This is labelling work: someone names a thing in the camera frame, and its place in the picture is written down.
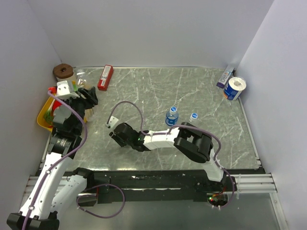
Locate wrapped toilet paper roll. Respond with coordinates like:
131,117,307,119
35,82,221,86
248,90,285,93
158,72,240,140
224,77,247,101

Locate red cable connector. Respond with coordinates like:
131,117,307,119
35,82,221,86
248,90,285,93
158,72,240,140
48,87,57,94

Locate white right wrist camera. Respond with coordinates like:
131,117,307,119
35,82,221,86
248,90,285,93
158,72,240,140
106,116,119,129

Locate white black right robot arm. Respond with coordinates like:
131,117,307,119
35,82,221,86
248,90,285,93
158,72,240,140
106,120,226,191

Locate yellow plastic basket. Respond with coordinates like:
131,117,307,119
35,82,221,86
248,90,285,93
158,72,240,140
36,97,55,132

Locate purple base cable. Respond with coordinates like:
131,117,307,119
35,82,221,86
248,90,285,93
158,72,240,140
76,184,126,219

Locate red toy pepper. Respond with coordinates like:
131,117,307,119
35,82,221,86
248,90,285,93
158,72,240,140
52,101,61,111

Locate brown lid white canister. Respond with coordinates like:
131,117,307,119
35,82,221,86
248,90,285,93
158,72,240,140
53,63,77,81

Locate red flat box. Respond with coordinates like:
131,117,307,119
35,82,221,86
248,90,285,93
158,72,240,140
97,65,114,91

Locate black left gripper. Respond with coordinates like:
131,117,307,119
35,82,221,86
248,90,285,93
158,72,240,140
61,86,97,134

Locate blue label Pocari bottle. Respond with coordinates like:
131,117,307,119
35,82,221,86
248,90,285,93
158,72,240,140
165,106,179,127

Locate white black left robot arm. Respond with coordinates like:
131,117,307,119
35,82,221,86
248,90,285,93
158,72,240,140
7,85,98,230

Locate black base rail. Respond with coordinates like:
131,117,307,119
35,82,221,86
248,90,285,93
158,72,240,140
88,170,237,204

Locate silver white left wrist camera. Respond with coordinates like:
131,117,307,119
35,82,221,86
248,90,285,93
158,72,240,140
56,80,80,100

